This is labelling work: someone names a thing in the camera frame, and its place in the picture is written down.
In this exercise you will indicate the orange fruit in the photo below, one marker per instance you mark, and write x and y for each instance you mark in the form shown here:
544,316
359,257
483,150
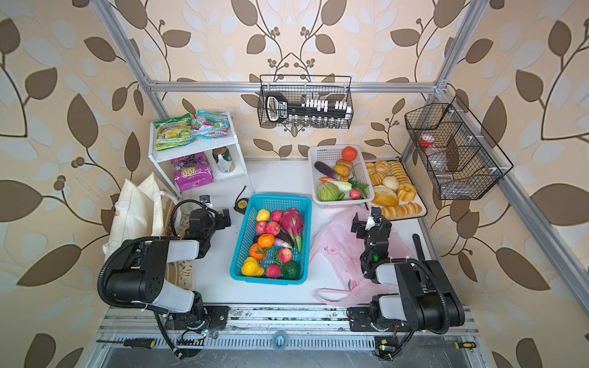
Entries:
266,241

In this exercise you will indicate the black yellow tape measure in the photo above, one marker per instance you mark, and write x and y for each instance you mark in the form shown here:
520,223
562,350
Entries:
241,203

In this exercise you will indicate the red tomato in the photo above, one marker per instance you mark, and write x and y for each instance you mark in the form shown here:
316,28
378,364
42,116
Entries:
349,154

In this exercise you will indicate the white plastic vegetable basket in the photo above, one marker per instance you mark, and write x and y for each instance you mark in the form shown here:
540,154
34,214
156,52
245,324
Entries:
354,180

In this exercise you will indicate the black wire wall basket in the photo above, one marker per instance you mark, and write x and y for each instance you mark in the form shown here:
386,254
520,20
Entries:
461,156

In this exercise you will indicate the black yellow screwdriver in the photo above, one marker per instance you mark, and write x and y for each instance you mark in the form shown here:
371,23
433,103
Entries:
135,343

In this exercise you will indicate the green snack bag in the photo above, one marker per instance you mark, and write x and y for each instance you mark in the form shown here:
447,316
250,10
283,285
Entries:
174,132

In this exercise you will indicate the teal plastic fruit basket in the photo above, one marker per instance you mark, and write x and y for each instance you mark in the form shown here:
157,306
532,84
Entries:
284,250

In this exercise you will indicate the purple snack bag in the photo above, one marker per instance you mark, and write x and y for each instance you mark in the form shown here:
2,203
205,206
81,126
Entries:
192,171

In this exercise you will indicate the bread tray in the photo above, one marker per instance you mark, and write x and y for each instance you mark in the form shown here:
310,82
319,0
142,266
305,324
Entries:
394,193

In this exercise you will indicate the black wire basket with bottles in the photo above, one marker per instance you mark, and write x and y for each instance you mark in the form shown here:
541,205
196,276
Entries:
305,101

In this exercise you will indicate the pink dragon fruit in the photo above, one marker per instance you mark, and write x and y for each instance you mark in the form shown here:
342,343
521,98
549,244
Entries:
292,223

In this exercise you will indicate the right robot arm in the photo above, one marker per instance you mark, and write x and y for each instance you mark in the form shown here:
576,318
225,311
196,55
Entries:
425,300

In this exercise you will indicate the pink plastic grocery bag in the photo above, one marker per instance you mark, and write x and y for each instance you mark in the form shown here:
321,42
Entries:
342,249

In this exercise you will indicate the green label can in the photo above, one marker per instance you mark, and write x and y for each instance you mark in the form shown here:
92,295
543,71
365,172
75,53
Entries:
223,159

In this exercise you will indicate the purple eggplant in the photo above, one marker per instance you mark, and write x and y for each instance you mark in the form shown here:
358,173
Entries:
326,170

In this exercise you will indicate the teal red snack bag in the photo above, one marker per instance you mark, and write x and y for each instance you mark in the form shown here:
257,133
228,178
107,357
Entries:
208,125

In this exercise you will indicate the yellow pear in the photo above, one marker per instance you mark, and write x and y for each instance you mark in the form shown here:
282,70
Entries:
251,268

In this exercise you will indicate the yellow lemon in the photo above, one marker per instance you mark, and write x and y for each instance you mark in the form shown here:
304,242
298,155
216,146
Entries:
263,216

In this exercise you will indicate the green avocado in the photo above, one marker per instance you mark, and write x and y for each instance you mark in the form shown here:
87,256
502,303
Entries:
291,271

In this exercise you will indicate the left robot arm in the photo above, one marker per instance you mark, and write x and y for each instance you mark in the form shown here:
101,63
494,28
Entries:
134,275

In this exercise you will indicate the small yellow handled screwdriver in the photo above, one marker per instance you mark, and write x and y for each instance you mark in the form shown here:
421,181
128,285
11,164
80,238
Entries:
456,345

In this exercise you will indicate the green cabbage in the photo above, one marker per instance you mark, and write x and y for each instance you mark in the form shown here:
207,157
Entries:
328,192

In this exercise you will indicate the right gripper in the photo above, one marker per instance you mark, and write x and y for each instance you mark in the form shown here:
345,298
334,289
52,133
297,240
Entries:
368,225

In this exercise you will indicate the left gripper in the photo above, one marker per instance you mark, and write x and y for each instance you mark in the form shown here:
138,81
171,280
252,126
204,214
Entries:
220,218

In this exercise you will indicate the cream canvas tote bag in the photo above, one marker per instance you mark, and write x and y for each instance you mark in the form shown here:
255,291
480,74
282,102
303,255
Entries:
141,210

